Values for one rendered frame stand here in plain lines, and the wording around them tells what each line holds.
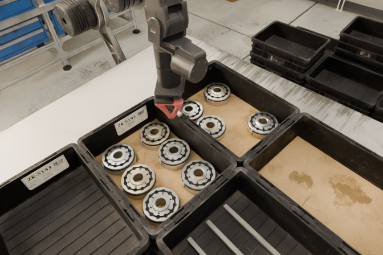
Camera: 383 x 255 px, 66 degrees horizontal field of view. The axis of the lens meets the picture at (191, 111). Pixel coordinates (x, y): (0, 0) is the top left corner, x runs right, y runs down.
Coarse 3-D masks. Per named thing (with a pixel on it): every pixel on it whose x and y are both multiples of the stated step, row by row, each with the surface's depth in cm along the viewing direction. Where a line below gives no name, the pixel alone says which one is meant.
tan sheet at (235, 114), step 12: (192, 96) 115; (204, 108) 110; (216, 108) 110; (228, 108) 110; (240, 108) 110; (252, 108) 109; (228, 120) 106; (240, 120) 105; (228, 132) 102; (240, 132) 102; (228, 144) 98; (240, 144) 98; (252, 144) 98; (240, 156) 94
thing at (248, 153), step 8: (224, 64) 113; (232, 72) 109; (248, 80) 106; (264, 88) 102; (272, 96) 99; (288, 104) 96; (296, 112) 93; (192, 120) 93; (288, 120) 91; (200, 128) 90; (280, 128) 89; (208, 136) 88; (272, 136) 87; (216, 144) 86; (256, 144) 85; (232, 152) 83; (248, 152) 83; (240, 160) 81
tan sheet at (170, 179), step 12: (156, 120) 107; (132, 144) 100; (144, 156) 96; (156, 156) 96; (192, 156) 95; (156, 168) 92; (180, 168) 92; (120, 180) 90; (168, 180) 89; (180, 180) 89; (180, 192) 86; (180, 204) 84
